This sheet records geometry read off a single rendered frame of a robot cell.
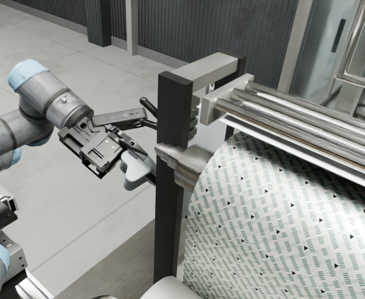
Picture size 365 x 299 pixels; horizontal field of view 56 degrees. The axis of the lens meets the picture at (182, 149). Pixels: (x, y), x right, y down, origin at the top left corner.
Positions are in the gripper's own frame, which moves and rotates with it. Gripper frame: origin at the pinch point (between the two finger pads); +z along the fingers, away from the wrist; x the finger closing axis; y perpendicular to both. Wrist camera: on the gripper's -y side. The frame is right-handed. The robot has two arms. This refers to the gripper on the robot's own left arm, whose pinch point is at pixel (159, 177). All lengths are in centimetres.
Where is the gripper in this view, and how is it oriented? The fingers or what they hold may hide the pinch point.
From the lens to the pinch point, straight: 67.8
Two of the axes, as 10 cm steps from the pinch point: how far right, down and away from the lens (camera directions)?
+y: -6.1, 6.6, -4.4
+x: 2.2, -3.9, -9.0
